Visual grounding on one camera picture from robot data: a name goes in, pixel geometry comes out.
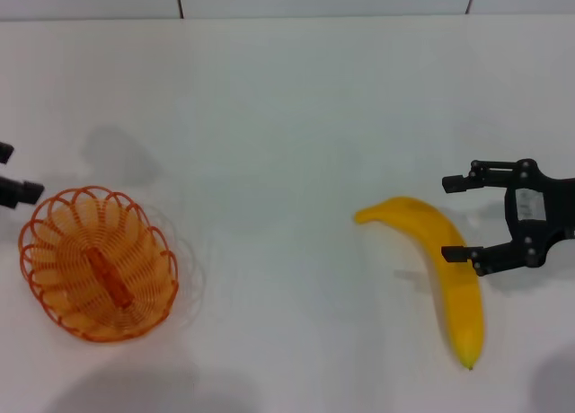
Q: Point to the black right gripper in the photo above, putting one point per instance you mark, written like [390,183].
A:
[530,206]

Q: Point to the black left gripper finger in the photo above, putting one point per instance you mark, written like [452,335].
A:
[5,152]
[24,192]

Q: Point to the yellow banana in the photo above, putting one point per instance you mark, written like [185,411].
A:
[453,260]

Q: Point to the orange woven plastic basket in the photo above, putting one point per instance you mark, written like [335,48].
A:
[108,274]

